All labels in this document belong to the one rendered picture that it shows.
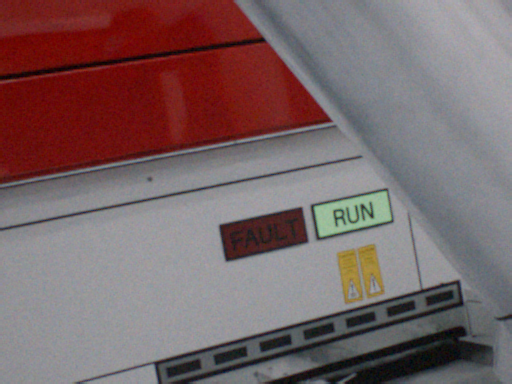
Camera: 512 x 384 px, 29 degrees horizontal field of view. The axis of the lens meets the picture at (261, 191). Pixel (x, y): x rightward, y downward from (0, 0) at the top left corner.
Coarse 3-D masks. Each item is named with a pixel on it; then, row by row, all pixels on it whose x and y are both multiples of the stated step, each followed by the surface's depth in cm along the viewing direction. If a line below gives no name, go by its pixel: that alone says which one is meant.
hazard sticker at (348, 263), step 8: (344, 256) 130; (352, 256) 131; (344, 264) 130; (352, 264) 131; (344, 272) 130; (352, 272) 130; (344, 280) 130; (352, 280) 130; (360, 280) 131; (344, 288) 130; (352, 288) 130; (360, 288) 131; (344, 296) 130; (352, 296) 130; (360, 296) 131
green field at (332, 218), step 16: (384, 192) 132; (320, 208) 129; (336, 208) 130; (352, 208) 130; (368, 208) 131; (384, 208) 132; (320, 224) 129; (336, 224) 129; (352, 224) 130; (368, 224) 131
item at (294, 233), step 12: (276, 216) 126; (288, 216) 127; (300, 216) 128; (228, 228) 124; (240, 228) 124; (252, 228) 125; (264, 228) 126; (276, 228) 126; (288, 228) 127; (300, 228) 127; (228, 240) 124; (240, 240) 124; (252, 240) 125; (264, 240) 125; (276, 240) 126; (288, 240) 127; (300, 240) 127; (228, 252) 124; (240, 252) 124
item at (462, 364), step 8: (464, 360) 131; (432, 368) 130; (440, 368) 129; (448, 368) 128; (456, 368) 128; (464, 368) 127; (472, 368) 126; (480, 368) 125; (488, 368) 125; (408, 376) 128; (416, 376) 127; (424, 376) 127; (432, 376) 126; (440, 376) 125; (448, 376) 125; (456, 376) 124; (464, 376) 123; (472, 376) 123; (480, 376) 124; (488, 376) 124; (496, 376) 125
